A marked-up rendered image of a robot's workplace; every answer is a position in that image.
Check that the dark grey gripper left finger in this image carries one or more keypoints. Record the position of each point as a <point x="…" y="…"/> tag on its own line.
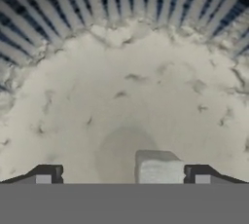
<point x="48" y="171"/>

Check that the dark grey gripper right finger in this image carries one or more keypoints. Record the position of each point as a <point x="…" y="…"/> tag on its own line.
<point x="199" y="170"/>

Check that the white ice cube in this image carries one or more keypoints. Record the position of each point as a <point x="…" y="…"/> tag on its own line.
<point x="158" y="168"/>

